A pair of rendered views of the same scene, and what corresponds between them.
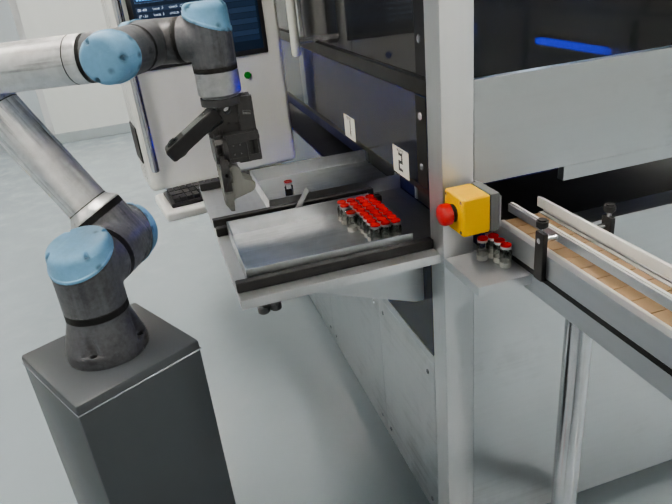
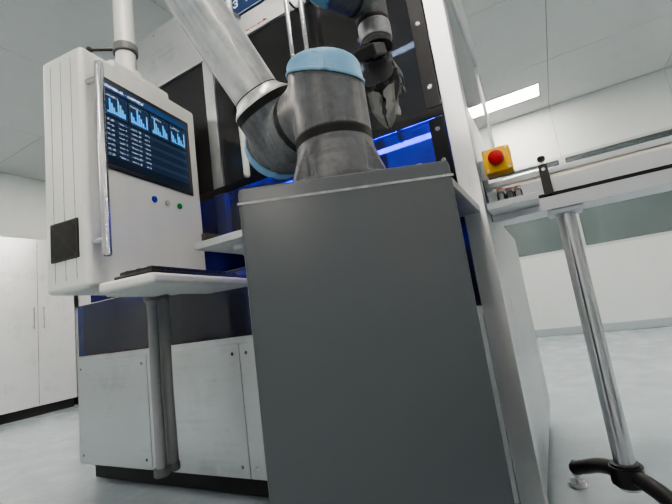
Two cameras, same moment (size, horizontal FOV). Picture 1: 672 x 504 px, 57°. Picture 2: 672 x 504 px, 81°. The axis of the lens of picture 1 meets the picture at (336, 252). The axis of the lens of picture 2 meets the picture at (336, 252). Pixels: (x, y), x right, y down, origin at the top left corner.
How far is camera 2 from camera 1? 136 cm
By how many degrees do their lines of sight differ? 58
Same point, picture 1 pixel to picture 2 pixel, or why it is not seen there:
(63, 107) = not seen: outside the picture
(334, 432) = not seen: outside the picture
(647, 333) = (651, 157)
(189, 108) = (135, 214)
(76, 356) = (358, 164)
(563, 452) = (598, 325)
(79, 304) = (358, 102)
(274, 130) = (195, 258)
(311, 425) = not seen: outside the picture
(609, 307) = (616, 166)
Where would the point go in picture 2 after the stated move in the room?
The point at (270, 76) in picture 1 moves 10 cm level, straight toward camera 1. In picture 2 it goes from (193, 214) to (208, 207)
